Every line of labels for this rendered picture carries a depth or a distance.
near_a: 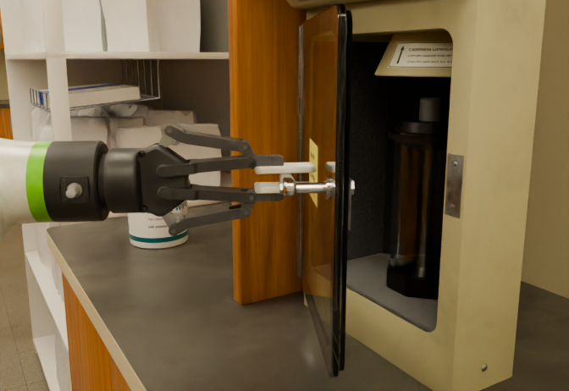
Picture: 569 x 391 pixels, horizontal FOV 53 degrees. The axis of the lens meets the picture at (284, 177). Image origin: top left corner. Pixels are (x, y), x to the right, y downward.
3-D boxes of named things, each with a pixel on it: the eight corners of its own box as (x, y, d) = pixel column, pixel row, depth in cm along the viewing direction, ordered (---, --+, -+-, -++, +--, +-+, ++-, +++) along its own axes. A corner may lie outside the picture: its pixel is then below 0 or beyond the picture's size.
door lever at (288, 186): (317, 183, 70) (317, 162, 69) (330, 201, 61) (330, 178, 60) (274, 184, 69) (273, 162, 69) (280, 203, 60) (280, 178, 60)
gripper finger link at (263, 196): (240, 191, 66) (240, 217, 66) (284, 191, 66) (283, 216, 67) (240, 189, 67) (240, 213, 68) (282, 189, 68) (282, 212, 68)
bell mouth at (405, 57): (439, 73, 88) (441, 36, 86) (542, 75, 73) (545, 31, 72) (348, 74, 79) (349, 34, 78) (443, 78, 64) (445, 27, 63)
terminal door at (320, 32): (304, 278, 91) (306, 22, 83) (339, 384, 61) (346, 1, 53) (300, 278, 91) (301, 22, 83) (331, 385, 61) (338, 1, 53)
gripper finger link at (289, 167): (254, 169, 68) (254, 162, 68) (312, 167, 68) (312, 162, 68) (255, 174, 65) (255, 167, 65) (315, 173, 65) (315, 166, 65)
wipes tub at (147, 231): (176, 228, 136) (174, 167, 133) (197, 243, 125) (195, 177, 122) (122, 237, 129) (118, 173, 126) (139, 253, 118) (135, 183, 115)
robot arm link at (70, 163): (66, 135, 69) (72, 208, 71) (34, 150, 57) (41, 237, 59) (117, 134, 69) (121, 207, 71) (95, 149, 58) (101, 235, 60)
